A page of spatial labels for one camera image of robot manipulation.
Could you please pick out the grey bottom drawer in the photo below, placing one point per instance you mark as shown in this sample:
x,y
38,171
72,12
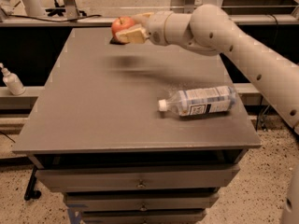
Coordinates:
x,y
190,216

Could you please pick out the white pump dispenser bottle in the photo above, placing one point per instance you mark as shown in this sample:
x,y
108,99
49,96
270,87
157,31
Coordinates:
x,y
12,81

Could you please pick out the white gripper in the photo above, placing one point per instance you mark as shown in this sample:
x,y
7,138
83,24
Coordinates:
x,y
156,27

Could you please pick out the grey metal rail frame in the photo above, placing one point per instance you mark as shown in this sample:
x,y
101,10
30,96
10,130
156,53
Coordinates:
x,y
69,12

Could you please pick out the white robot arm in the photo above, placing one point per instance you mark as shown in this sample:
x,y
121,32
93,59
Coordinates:
x,y
210,31

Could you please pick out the grey middle drawer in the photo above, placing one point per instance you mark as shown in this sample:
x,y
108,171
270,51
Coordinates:
x,y
145,200

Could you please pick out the clear plastic water bottle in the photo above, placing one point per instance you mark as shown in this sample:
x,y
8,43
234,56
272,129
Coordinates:
x,y
199,101

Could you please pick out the red apple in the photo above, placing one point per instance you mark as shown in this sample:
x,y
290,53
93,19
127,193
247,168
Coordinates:
x,y
121,23

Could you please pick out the grey top drawer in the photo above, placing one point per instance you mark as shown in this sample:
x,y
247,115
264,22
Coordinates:
x,y
138,178

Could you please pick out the grey drawer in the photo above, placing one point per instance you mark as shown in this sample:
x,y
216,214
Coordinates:
x,y
138,178
145,200
190,216

